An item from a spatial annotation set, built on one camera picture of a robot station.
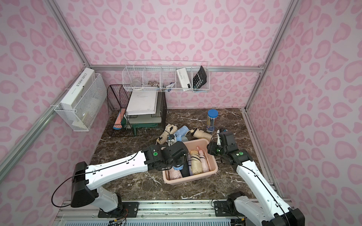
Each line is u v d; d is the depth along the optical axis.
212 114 0.90
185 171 0.83
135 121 0.91
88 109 0.86
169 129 0.99
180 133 1.01
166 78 1.01
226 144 0.59
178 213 0.72
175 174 0.78
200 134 0.98
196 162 0.82
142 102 0.91
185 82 0.92
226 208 0.72
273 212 0.39
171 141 0.66
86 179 0.41
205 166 0.83
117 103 1.19
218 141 0.63
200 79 0.92
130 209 0.73
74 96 0.68
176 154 0.54
